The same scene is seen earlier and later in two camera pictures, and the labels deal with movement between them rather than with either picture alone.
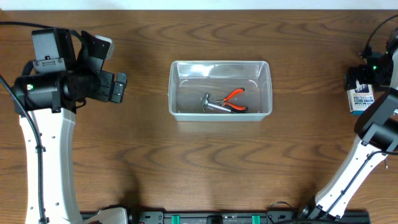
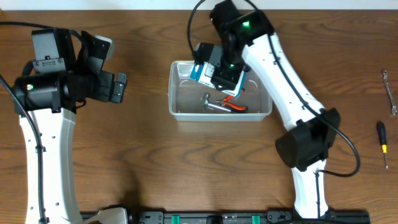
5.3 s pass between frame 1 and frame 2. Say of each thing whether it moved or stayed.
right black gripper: moved
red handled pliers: stayed
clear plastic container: stayed
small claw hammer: stayed
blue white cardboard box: moved
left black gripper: stayed
